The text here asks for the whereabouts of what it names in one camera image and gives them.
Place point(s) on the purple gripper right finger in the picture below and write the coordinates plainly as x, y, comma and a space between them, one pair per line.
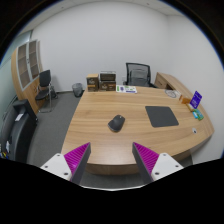
146, 160

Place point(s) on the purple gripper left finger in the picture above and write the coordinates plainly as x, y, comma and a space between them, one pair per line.
77, 160

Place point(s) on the black computer mouse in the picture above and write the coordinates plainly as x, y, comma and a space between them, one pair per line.
116, 123

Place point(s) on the dark grey mouse pad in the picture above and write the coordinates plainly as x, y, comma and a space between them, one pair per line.
161, 116

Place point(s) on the blue small card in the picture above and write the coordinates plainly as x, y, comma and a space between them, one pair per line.
195, 115

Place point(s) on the tan small packet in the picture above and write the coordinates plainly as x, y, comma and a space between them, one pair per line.
190, 107

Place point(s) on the black printer machine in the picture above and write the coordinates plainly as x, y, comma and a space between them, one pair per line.
17, 131

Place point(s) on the green card pack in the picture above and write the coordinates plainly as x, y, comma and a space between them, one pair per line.
199, 114

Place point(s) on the small wooden box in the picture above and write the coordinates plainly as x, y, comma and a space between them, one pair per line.
184, 99

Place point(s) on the round grey coaster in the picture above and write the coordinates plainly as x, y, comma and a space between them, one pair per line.
171, 93

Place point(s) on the black waste bin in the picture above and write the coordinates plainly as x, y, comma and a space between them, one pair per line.
77, 89

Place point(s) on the black visitor chair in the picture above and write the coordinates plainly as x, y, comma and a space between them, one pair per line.
45, 89

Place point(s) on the white green leaflet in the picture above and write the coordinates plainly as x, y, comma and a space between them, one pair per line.
126, 89

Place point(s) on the purple sign stand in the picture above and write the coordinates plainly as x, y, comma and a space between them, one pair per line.
195, 101

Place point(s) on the lower dark cardboard box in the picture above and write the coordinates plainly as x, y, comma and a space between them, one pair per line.
107, 86

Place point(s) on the dark cardboard box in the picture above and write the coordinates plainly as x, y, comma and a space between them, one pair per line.
107, 86
107, 76

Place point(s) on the left brown cardboard box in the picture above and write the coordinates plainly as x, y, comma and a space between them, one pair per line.
92, 82

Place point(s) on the wooden side return desk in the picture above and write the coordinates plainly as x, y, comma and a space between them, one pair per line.
169, 82

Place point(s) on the black mesh office chair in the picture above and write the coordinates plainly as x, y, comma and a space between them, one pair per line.
138, 75

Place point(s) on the upper dark cardboard box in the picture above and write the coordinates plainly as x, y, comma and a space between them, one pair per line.
107, 76

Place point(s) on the wooden glass-door cabinet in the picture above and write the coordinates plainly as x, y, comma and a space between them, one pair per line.
25, 68

